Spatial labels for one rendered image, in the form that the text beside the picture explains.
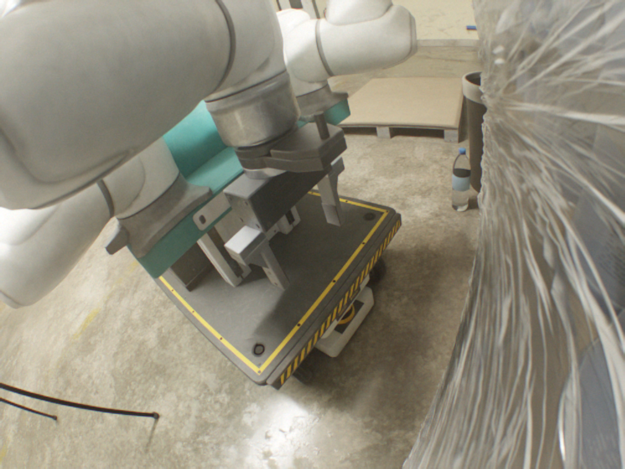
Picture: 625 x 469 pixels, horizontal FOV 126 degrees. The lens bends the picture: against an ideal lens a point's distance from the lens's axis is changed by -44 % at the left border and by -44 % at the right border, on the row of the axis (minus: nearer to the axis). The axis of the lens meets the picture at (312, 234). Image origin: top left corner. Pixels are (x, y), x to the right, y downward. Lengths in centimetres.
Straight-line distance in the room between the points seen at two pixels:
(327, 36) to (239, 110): 43
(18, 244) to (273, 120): 32
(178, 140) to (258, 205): 41
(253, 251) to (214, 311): 60
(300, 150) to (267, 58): 9
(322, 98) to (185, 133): 34
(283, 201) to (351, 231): 62
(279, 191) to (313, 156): 8
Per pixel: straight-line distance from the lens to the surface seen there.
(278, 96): 27
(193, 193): 52
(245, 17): 23
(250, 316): 82
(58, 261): 41
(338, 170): 40
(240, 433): 108
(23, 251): 39
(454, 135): 207
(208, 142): 71
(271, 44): 26
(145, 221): 51
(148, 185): 49
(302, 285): 82
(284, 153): 26
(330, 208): 42
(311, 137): 27
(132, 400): 147
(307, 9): 800
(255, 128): 27
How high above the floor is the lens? 94
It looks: 41 degrees down
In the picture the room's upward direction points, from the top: 20 degrees counter-clockwise
